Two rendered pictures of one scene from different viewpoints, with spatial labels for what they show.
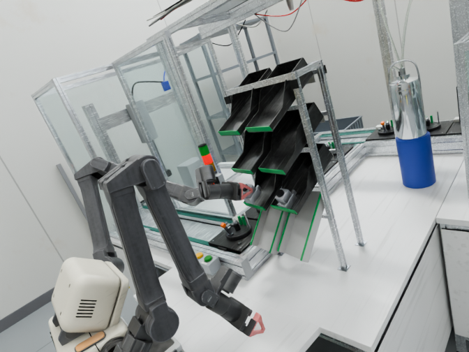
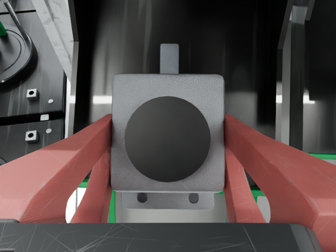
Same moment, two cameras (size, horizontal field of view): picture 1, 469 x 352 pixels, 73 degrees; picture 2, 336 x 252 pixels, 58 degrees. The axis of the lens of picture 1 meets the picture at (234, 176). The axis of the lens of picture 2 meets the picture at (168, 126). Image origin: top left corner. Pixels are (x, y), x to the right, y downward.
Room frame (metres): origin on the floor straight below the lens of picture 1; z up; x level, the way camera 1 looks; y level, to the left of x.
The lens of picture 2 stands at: (1.16, 0.02, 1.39)
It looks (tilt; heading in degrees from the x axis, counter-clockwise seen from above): 61 degrees down; 303
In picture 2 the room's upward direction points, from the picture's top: straight up
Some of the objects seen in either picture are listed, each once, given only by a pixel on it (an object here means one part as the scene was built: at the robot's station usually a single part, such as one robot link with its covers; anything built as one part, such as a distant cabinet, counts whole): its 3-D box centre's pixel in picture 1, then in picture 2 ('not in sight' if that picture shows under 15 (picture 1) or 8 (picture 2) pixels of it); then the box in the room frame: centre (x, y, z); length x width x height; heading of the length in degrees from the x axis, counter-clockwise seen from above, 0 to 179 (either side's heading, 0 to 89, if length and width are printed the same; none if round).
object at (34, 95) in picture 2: not in sight; (32, 94); (1.50, -0.10, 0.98); 0.02 x 0.02 x 0.01; 40
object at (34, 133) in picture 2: not in sight; (32, 136); (1.44, -0.04, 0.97); 0.02 x 0.02 x 0.01; 40
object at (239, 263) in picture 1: (189, 249); not in sight; (1.55, 0.37, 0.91); 0.89 x 0.06 x 0.11; 40
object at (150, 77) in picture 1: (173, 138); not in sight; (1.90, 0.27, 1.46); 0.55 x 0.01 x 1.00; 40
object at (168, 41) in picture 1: (203, 135); not in sight; (1.68, 0.08, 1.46); 0.03 x 0.03 x 1.00; 40
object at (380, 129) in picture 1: (387, 126); not in sight; (2.09, -1.13, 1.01); 0.24 x 0.24 x 0.13; 40
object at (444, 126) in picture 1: (427, 122); not in sight; (1.90, -1.29, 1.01); 0.24 x 0.24 x 0.13; 40
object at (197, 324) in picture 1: (238, 286); not in sight; (1.21, 0.15, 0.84); 0.90 x 0.70 x 0.03; 33
